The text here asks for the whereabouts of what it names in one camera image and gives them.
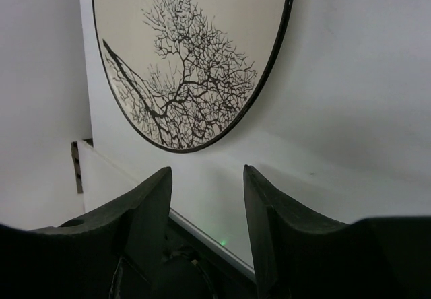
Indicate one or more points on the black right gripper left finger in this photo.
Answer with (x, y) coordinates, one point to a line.
(114, 251)

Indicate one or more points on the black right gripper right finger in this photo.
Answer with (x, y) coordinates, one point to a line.
(300, 253)

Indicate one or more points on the cream plate tree pattern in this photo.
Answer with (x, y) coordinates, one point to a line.
(184, 72)

